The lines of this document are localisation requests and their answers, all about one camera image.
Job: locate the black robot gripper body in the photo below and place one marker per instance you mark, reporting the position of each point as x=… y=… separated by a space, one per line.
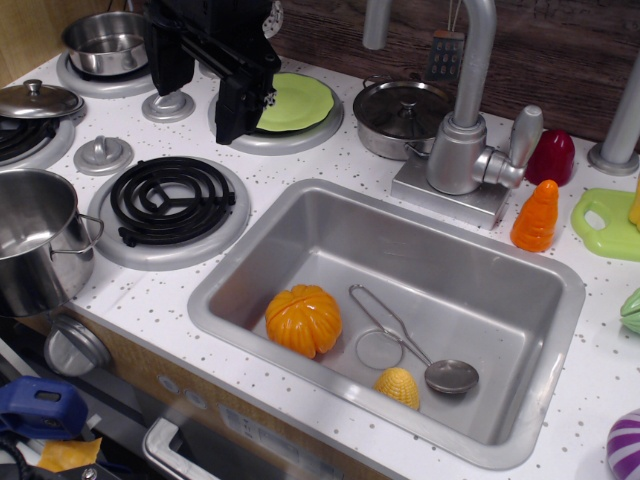
x=226 y=36

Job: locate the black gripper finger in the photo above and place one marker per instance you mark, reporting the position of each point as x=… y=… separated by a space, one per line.
x=171 y=67
x=242 y=98

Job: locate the silver stove knob rear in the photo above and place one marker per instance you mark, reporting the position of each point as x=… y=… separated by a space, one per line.
x=170 y=108

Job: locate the silver stove knob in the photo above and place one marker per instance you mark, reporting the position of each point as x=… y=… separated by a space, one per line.
x=170 y=108
x=103 y=156

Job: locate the small steel pot rear burner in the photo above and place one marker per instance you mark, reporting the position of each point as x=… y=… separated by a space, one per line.
x=107 y=44

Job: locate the silver stove knob front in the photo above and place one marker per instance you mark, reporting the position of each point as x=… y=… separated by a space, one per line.
x=103 y=156

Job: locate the steel pot lid left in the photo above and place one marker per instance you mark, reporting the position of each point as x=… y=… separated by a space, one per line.
x=35 y=100

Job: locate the lidded steel pot by faucet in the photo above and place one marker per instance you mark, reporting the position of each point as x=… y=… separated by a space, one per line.
x=399 y=117

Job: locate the large steel pot front left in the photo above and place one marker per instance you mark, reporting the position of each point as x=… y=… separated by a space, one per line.
x=46 y=243

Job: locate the green plastic plate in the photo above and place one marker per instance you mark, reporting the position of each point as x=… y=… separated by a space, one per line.
x=300 y=102

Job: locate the black coil burner front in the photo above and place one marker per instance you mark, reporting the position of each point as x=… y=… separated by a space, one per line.
x=170 y=200

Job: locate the black coil burner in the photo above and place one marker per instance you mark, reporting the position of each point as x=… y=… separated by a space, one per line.
x=21 y=136
x=170 y=200

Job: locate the black coil burner left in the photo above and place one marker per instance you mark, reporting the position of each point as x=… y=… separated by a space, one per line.
x=21 y=136

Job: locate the hanging metal spatula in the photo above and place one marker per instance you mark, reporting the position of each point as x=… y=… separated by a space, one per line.
x=445 y=56

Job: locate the orange toy pumpkin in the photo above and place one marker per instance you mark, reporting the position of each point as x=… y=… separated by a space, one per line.
x=305 y=319

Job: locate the silver toy faucet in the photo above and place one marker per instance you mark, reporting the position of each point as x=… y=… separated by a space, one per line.
x=463 y=177

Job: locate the silver oven knob side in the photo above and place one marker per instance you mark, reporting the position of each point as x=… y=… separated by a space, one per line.
x=72 y=350

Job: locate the dark red toy pepper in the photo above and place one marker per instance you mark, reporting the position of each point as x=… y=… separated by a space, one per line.
x=553 y=159

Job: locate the silver sink basin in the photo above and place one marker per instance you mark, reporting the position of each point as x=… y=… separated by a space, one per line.
x=454 y=337

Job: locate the orange toy carrot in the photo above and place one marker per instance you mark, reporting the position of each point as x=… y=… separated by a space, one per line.
x=534 y=228

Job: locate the yellow toy corn piece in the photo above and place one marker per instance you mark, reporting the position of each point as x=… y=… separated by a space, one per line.
x=398 y=384

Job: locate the steel ladle spoon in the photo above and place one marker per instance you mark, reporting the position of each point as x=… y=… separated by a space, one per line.
x=448 y=376

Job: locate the green plastic cutting board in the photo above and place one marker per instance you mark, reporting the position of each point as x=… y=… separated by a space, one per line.
x=600 y=219

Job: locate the yellow cloth scrap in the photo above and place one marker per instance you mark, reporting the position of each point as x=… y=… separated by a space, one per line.
x=62 y=455

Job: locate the yellow toy on board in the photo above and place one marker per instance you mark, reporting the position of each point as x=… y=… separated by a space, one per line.
x=634 y=212

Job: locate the green toy vegetable right edge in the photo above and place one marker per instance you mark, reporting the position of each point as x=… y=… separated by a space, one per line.
x=630 y=312

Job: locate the purple striped toy vegetable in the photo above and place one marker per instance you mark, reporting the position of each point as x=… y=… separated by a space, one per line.
x=622 y=448

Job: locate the oven door handle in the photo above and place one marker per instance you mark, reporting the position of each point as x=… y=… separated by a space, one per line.
x=156 y=447

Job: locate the blue clamp handle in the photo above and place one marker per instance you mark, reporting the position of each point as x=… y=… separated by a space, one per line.
x=39 y=408

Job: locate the silver post right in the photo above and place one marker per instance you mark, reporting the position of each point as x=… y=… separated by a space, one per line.
x=616 y=154

